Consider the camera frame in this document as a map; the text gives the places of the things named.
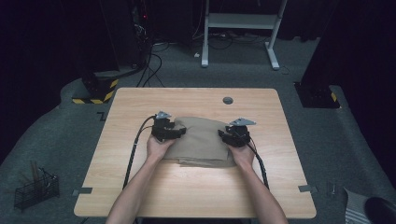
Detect grey tape strip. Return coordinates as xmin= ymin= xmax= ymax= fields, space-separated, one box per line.
xmin=71 ymin=187 xmax=94 ymax=197
xmin=297 ymin=184 xmax=319 ymax=193

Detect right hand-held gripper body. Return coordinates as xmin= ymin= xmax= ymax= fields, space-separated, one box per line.
xmin=228 ymin=117 xmax=257 ymax=148

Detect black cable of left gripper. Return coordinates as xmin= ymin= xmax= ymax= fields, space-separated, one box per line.
xmin=122 ymin=114 xmax=157 ymax=190

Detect black wire basket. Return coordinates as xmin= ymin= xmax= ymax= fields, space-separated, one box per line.
xmin=13 ymin=160 xmax=61 ymax=210

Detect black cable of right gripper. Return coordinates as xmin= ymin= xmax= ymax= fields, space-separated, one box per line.
xmin=247 ymin=139 xmax=271 ymax=190

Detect person's left hand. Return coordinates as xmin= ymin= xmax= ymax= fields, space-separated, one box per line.
xmin=146 ymin=134 xmax=177 ymax=163

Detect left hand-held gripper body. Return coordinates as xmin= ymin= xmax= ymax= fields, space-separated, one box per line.
xmin=150 ymin=110 xmax=176 ymax=143

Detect white metal desk frame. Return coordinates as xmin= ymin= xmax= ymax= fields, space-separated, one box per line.
xmin=200 ymin=0 xmax=289 ymax=71

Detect person's right hand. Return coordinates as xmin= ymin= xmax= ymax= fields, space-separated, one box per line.
xmin=228 ymin=143 xmax=257 ymax=171

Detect dark equipment tower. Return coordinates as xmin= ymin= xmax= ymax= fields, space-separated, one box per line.
xmin=98 ymin=0 xmax=151 ymax=69

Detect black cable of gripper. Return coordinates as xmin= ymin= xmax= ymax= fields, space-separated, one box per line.
xmin=122 ymin=114 xmax=157 ymax=190
xmin=247 ymin=139 xmax=271 ymax=190

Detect khaki shorts with black drawstring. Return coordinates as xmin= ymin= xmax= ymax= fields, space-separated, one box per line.
xmin=163 ymin=116 xmax=238 ymax=169

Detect black flat stand base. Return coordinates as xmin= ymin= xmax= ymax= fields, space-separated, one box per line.
xmin=293 ymin=80 xmax=341 ymax=109

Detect bundle of black floor cables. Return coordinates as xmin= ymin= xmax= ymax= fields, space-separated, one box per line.
xmin=134 ymin=40 xmax=171 ymax=89

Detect black base with hazard stripes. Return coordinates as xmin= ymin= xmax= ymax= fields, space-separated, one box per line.
xmin=71 ymin=70 xmax=120 ymax=105

